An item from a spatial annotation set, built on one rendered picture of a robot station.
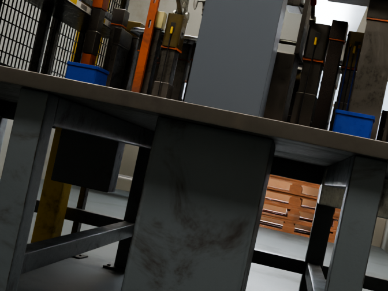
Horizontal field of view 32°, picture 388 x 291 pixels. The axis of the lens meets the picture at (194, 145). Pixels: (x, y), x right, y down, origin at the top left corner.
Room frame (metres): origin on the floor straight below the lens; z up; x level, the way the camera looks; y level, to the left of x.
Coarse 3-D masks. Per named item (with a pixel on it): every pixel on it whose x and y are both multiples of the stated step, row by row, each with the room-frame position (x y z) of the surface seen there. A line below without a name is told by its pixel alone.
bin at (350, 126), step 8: (336, 112) 1.89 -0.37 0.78; (344, 112) 1.88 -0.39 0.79; (352, 112) 1.88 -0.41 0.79; (336, 120) 1.89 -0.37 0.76; (344, 120) 1.88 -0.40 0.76; (352, 120) 1.88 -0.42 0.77; (360, 120) 1.87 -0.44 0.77; (368, 120) 1.87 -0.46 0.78; (336, 128) 1.89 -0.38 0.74; (344, 128) 1.88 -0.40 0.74; (352, 128) 1.88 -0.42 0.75; (360, 128) 1.87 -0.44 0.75; (368, 128) 1.87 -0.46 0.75; (360, 136) 1.87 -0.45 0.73; (368, 136) 1.87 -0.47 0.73
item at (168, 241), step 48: (192, 144) 1.71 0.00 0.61; (240, 144) 1.69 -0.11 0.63; (144, 192) 1.73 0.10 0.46; (192, 192) 1.71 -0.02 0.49; (240, 192) 1.69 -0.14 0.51; (144, 240) 1.72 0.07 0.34; (192, 240) 1.70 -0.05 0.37; (240, 240) 1.69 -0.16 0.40; (144, 288) 1.72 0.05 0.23; (192, 288) 1.70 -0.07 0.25; (240, 288) 1.68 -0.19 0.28
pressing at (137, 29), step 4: (132, 28) 2.48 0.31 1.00; (136, 28) 2.47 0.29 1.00; (140, 28) 2.47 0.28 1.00; (132, 32) 2.53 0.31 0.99; (136, 32) 2.55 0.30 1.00; (140, 32) 2.55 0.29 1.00; (164, 32) 2.44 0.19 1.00; (188, 36) 2.42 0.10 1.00; (192, 36) 2.41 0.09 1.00; (196, 36) 2.41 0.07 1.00; (184, 40) 2.52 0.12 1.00; (188, 40) 2.51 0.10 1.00; (192, 40) 2.49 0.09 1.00; (196, 40) 2.47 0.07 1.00; (192, 44) 2.57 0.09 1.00; (340, 60) 2.29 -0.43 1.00; (300, 64) 2.49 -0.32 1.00; (340, 64) 2.28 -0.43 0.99; (340, 68) 2.42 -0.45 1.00
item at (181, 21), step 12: (168, 24) 2.34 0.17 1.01; (180, 24) 2.33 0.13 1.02; (168, 36) 2.34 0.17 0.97; (180, 36) 2.34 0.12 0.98; (168, 48) 2.33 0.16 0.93; (180, 48) 2.37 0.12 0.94; (168, 60) 2.34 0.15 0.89; (168, 72) 2.34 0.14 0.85; (156, 84) 2.34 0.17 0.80; (168, 84) 2.33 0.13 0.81; (168, 96) 2.35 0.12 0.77
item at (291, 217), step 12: (288, 180) 7.66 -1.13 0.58; (276, 192) 7.70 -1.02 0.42; (288, 192) 7.66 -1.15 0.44; (300, 192) 7.63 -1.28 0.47; (276, 204) 7.66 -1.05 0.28; (288, 204) 7.67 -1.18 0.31; (300, 204) 7.65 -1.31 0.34; (264, 216) 7.67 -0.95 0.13; (276, 216) 7.65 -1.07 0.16; (288, 216) 7.64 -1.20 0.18; (336, 216) 7.57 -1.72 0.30; (276, 228) 7.66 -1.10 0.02; (288, 228) 7.63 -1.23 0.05; (336, 228) 7.57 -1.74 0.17
